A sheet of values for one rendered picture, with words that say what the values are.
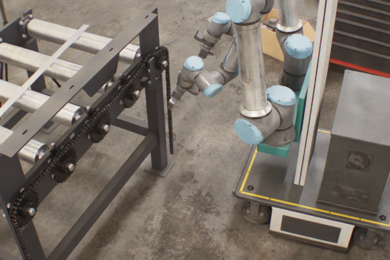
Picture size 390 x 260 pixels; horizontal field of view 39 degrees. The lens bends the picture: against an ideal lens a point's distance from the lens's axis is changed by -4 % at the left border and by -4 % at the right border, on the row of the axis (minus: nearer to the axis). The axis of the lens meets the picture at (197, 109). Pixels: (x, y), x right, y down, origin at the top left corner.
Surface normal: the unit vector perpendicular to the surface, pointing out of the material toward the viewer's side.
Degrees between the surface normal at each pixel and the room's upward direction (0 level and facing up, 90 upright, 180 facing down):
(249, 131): 95
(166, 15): 0
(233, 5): 83
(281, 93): 5
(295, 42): 5
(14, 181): 90
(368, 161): 90
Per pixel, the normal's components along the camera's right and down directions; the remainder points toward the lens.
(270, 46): -0.64, 0.50
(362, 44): -0.44, 0.58
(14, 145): -0.01, -0.77
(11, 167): 0.90, 0.28
